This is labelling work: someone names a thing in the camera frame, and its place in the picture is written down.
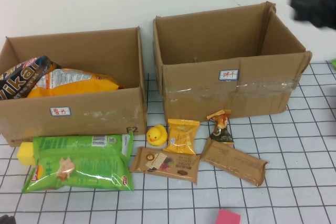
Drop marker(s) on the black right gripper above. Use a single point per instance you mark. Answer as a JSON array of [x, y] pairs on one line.
[[315, 3]]

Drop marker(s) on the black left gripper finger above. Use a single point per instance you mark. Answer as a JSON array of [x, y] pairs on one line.
[[6, 221]]

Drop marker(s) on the blue Vikar shrimp chip bag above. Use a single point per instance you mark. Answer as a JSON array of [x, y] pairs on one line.
[[23, 77]]

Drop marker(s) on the yellow printed small snack pack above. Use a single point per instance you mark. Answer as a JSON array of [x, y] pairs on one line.
[[182, 137]]

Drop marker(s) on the green object at table edge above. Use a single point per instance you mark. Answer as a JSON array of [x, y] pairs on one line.
[[334, 63]]

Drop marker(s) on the yellow sponge block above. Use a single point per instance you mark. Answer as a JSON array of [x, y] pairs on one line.
[[25, 155]]

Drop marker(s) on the green Lay's chip bag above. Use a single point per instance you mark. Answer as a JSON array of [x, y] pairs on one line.
[[84, 161]]

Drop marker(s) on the cardboard box marked F2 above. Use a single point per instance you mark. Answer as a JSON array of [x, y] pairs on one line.
[[105, 113]]

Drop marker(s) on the taped cardboard box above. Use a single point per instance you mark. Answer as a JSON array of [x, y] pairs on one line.
[[197, 95]]

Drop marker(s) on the black orange triangular candy pack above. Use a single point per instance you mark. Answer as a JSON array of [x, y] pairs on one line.
[[221, 132]]

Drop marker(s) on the yellow chip bag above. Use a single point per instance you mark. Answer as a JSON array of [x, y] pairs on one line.
[[86, 83]]

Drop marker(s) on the white black-grid tablecloth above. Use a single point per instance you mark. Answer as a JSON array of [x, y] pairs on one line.
[[288, 169]]

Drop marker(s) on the brown wafer pack with picture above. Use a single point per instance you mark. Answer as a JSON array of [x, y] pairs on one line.
[[168, 165]]

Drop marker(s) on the yellow rubber duck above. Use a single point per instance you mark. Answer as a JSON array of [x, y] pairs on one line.
[[156, 136]]

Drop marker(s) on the plain brown wafer pack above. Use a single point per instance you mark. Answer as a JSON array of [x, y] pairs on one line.
[[233, 161]]

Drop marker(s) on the pink sticky note pad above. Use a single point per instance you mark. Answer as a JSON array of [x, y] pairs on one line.
[[228, 213]]

